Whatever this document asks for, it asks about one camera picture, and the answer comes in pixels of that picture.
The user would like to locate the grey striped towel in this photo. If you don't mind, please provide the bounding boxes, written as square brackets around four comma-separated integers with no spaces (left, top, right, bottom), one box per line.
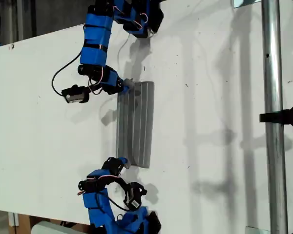
[116,80,155,169]

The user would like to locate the black camera stalk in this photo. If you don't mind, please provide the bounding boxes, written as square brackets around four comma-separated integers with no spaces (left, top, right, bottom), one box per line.
[84,82,106,95]
[105,175,131,193]

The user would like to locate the black camera cable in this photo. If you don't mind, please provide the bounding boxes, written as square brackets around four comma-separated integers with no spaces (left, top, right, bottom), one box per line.
[51,52,83,96]
[106,196,130,213]

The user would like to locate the white box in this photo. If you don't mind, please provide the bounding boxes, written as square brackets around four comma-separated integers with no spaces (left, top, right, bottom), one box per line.
[30,220,91,234]

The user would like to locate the wooden table leg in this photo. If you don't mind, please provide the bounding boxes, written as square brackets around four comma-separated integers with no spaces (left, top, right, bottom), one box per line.
[8,212,33,234]

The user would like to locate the black clamp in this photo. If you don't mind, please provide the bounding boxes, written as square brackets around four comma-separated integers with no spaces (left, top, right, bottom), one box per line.
[259,103,293,130]

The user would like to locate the steel post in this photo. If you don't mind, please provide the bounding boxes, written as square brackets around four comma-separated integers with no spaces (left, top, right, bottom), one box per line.
[261,0,289,234]

